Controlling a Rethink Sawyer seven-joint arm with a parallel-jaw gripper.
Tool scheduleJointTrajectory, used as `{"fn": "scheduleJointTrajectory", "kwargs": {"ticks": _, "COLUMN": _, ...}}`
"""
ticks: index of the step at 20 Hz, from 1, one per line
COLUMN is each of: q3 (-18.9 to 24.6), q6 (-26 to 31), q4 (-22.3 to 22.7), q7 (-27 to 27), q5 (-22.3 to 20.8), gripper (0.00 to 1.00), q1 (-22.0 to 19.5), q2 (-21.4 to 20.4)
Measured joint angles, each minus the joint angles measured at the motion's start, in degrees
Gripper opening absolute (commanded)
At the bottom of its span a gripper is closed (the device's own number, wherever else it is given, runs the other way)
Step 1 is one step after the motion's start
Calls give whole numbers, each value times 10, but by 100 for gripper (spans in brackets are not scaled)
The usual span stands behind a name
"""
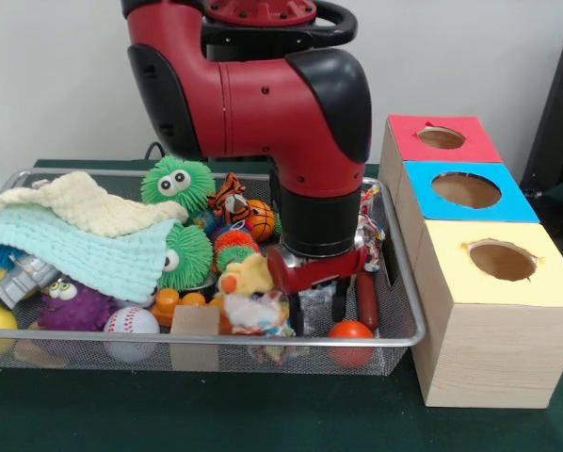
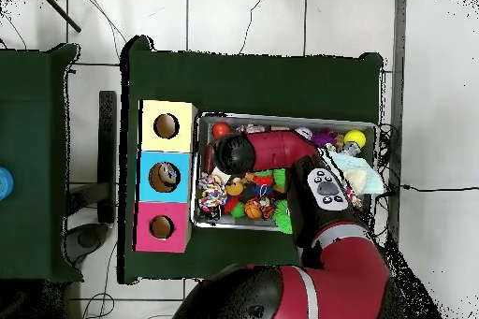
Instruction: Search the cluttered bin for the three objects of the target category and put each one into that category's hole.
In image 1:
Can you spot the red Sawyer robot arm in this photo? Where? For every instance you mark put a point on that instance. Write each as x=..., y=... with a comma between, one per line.
x=263, y=104

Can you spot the small orange basketball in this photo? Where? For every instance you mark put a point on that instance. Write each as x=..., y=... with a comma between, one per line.
x=260, y=218

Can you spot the wooden box with three holes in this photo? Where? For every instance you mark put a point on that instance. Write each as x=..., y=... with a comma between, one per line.
x=489, y=348

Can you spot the red maraca rattle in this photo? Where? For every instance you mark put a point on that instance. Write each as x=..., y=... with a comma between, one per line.
x=350, y=331

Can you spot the mint knitted cloth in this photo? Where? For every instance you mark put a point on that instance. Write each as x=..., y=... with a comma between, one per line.
x=84, y=250

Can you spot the purple monster toy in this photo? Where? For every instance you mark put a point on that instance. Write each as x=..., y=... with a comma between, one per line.
x=74, y=306

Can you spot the green spiky ball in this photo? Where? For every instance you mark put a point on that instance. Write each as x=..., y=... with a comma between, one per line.
x=176, y=184

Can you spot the black panel stand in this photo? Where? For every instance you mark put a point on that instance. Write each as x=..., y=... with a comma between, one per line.
x=559, y=122

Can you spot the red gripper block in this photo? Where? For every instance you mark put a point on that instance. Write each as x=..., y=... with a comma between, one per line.
x=310, y=273

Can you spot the cream knitted cloth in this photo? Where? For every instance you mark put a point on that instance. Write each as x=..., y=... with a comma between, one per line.
x=84, y=202

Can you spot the clear shallow mesh bin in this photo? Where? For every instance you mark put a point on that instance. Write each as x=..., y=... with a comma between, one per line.
x=394, y=301

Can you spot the white baseball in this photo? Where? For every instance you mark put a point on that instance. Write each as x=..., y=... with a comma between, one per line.
x=131, y=322

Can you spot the tiger striped toy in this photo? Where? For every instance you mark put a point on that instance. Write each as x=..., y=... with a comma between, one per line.
x=230, y=198

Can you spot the dark green tablecloth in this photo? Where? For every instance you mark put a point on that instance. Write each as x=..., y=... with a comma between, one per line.
x=263, y=414

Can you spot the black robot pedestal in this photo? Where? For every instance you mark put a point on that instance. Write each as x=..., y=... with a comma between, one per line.
x=333, y=28

